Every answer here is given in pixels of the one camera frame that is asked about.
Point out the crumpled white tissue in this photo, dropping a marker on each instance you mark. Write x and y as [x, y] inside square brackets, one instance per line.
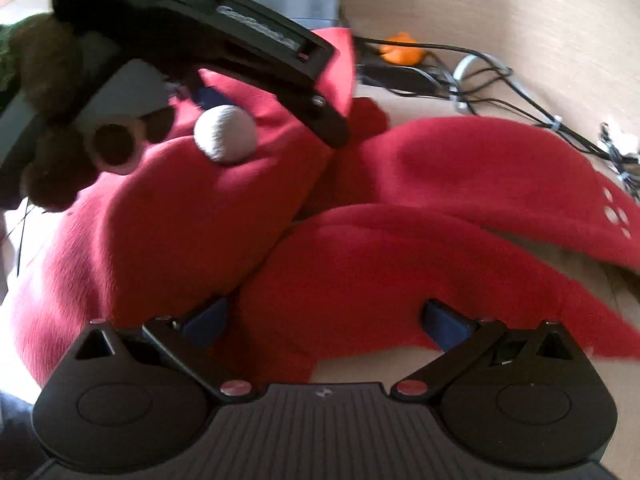
[622, 140]

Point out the red fleece hoodie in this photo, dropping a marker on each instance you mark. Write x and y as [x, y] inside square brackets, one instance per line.
[400, 280]

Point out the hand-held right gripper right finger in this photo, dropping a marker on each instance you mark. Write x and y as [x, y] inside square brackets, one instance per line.
[442, 321]

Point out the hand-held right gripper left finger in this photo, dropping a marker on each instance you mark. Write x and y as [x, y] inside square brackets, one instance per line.
[207, 321]

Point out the green fuzzy cloth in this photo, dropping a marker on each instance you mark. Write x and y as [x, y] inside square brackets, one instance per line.
[7, 55]

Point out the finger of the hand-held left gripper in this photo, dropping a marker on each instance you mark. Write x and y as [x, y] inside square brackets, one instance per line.
[325, 120]
[207, 97]

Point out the orange object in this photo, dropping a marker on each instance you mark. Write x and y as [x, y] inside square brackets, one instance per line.
[400, 49]

